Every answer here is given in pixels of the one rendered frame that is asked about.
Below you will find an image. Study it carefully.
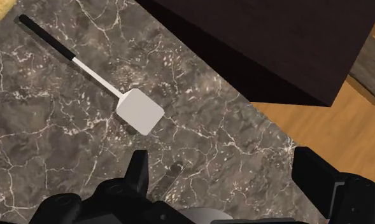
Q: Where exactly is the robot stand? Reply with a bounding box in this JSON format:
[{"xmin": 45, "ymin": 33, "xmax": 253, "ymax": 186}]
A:
[{"xmin": 134, "ymin": 0, "xmax": 375, "ymax": 108}]

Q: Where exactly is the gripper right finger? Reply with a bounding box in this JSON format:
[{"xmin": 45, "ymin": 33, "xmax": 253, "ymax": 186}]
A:
[{"xmin": 291, "ymin": 146, "xmax": 375, "ymax": 224}]

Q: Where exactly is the wooden furniture piece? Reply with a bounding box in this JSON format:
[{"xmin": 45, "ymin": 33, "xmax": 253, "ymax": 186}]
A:
[{"xmin": 345, "ymin": 13, "xmax": 375, "ymax": 106}]

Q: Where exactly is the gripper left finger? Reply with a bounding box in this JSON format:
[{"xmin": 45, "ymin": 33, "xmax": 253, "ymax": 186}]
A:
[{"xmin": 29, "ymin": 150, "xmax": 188, "ymax": 224}]

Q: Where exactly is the white spatula with black handle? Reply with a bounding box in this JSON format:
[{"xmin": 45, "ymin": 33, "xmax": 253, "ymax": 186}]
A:
[{"xmin": 18, "ymin": 14, "xmax": 166, "ymax": 136}]

